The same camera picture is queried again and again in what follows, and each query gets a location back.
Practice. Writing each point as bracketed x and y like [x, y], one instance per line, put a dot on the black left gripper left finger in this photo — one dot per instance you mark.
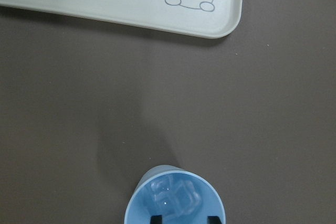
[157, 219]

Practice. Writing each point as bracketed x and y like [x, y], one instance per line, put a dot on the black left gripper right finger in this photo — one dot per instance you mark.
[213, 220]

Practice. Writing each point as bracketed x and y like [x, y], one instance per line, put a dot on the clear ice cube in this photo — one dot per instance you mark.
[169, 208]
[160, 190]
[186, 198]

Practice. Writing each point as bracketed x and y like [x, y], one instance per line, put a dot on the light blue plastic cup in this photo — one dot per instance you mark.
[141, 207]

